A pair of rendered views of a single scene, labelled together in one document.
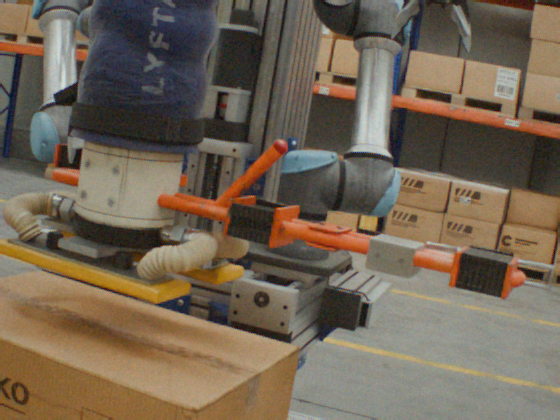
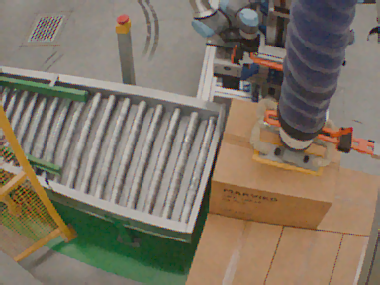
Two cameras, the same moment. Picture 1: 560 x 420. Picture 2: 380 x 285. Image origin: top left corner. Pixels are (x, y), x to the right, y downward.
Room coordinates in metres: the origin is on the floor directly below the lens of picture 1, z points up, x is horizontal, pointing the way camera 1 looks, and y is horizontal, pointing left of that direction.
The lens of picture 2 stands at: (0.28, 0.82, 3.26)
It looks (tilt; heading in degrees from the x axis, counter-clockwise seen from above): 64 degrees down; 353
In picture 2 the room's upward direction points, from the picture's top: straight up
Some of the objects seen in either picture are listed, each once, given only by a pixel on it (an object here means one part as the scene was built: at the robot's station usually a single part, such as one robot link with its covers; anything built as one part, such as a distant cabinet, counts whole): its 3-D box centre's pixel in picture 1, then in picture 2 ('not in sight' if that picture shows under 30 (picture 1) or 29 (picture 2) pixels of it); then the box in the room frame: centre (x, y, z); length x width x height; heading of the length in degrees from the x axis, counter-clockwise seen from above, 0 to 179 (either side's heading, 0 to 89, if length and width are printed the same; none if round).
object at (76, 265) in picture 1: (87, 257); (291, 156); (1.24, 0.29, 1.08); 0.34 x 0.10 x 0.05; 68
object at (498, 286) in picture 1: (484, 272); not in sight; (1.09, -0.30, 1.18); 0.08 x 0.07 x 0.05; 68
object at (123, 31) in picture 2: not in sight; (127, 69); (2.13, 0.95, 0.50); 0.07 x 0.07 x 1.00; 68
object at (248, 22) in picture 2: not in sight; (248, 20); (1.68, 0.41, 1.48); 0.09 x 0.08 x 0.11; 31
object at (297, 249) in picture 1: (298, 230); not in sight; (1.81, -0.06, 1.09); 0.15 x 0.15 x 0.10
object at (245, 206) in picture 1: (262, 221); (344, 140); (1.23, 0.02, 1.18); 0.10 x 0.08 x 0.06; 158
